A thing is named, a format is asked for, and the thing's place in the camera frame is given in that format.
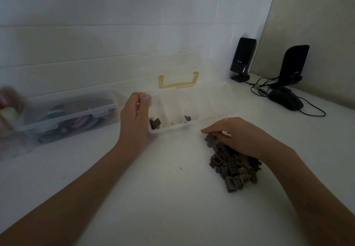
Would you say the clear plastic container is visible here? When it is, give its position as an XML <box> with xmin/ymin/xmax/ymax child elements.
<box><xmin>0</xmin><ymin>126</ymin><xmax>38</xmax><ymax>162</ymax></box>

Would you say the black mouse cable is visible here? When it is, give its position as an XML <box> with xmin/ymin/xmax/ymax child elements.
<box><xmin>296</xmin><ymin>96</ymin><xmax>327</xmax><ymax>117</ymax></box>

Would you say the black computer mouse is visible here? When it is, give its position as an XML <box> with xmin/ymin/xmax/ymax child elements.
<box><xmin>268</xmin><ymin>86</ymin><xmax>304</xmax><ymax>111</ymax></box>

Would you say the person's right forearm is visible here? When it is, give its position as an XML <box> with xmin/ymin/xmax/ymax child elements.
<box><xmin>261</xmin><ymin>138</ymin><xmax>355</xmax><ymax>246</ymax></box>

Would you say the black speaker cable bundle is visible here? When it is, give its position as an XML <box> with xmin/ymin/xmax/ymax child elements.
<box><xmin>248</xmin><ymin>76</ymin><xmax>279</xmax><ymax>97</ymax></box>

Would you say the clear organizer box yellow handle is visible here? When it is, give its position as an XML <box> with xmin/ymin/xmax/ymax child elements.
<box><xmin>133</xmin><ymin>50</ymin><xmax>237</xmax><ymax>135</ymax></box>

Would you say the person's left hand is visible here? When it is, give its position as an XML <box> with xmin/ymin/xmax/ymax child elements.
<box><xmin>118</xmin><ymin>92</ymin><xmax>153</xmax><ymax>149</ymax></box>

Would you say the person's right hand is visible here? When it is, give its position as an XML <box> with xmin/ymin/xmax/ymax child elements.
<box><xmin>201</xmin><ymin>117</ymin><xmax>273</xmax><ymax>161</ymax></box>

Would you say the black desktop speaker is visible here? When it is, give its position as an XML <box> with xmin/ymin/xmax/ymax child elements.
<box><xmin>270</xmin><ymin>45</ymin><xmax>310</xmax><ymax>89</ymax></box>
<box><xmin>230</xmin><ymin>37</ymin><xmax>257</xmax><ymax>83</ymax></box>

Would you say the clear lidded storage box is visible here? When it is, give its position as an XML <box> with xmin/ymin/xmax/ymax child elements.
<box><xmin>14</xmin><ymin>89</ymin><xmax>120</xmax><ymax>144</ymax></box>

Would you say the person's left forearm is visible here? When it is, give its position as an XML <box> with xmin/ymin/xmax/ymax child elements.
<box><xmin>0</xmin><ymin>140</ymin><xmax>151</xmax><ymax>246</ymax></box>

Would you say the pile of brown wooden pieces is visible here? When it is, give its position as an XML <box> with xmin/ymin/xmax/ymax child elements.
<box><xmin>205</xmin><ymin>133</ymin><xmax>262</xmax><ymax>193</ymax></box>

